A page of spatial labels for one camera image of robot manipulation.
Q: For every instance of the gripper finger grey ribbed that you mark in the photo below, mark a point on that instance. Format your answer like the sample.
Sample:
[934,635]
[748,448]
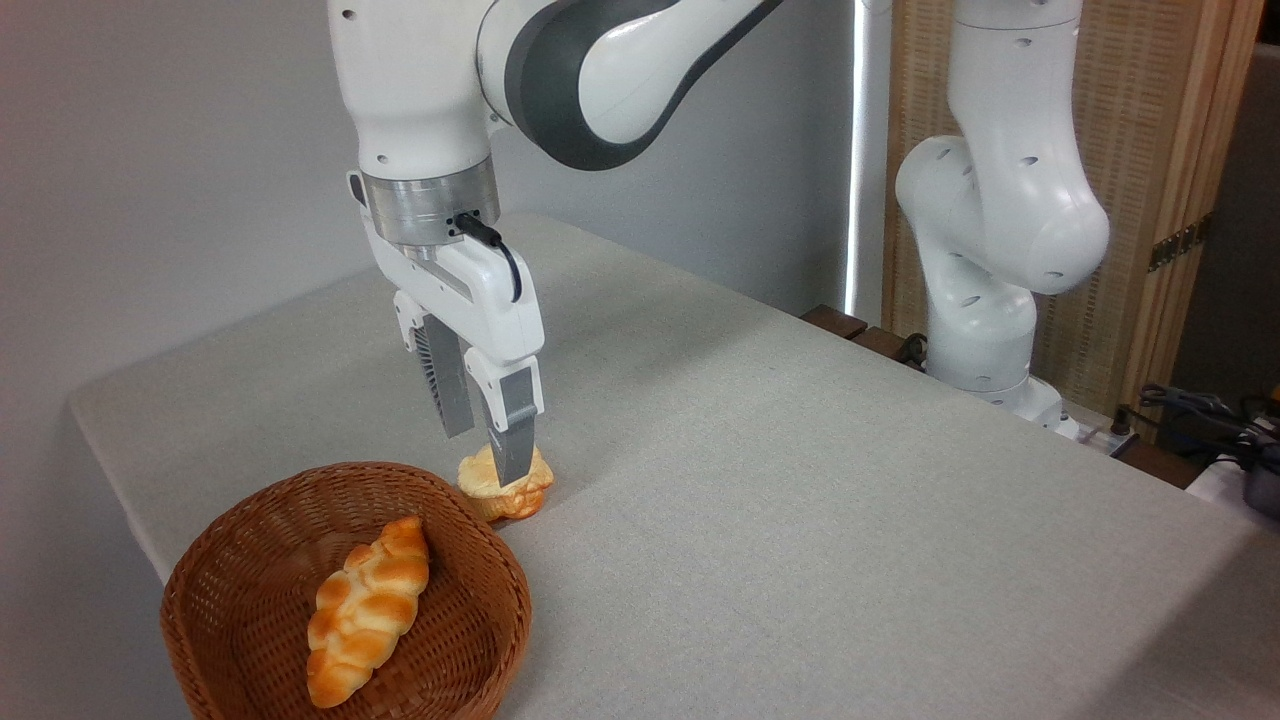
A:
[515,430]
[450,390]

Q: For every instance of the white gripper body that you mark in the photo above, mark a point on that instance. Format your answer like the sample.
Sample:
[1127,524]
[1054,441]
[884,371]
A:
[495,300]

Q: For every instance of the braided bread loaf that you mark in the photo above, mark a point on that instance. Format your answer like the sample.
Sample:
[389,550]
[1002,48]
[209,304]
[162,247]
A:
[365,610]

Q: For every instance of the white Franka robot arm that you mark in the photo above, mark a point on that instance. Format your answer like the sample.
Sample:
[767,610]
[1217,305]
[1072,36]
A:
[420,80]

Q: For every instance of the round cream puff bread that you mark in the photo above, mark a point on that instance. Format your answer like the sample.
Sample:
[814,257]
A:
[480,478]

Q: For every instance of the brown wicker basket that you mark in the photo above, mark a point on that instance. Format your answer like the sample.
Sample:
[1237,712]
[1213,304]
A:
[450,640]

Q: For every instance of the dark brown wooden slat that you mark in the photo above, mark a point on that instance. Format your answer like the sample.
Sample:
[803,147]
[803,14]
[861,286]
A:
[885,343]
[835,321]

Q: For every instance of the white vertical pole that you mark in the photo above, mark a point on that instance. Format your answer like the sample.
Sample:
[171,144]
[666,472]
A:
[868,150]

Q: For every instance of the wooden rattan folding screen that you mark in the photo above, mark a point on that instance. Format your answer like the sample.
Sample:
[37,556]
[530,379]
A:
[1140,100]

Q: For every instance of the metal screen hinge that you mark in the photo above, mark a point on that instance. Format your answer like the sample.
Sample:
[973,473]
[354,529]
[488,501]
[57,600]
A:
[1180,242]

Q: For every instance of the dark grey device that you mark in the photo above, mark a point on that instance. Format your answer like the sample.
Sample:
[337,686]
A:
[1265,490]

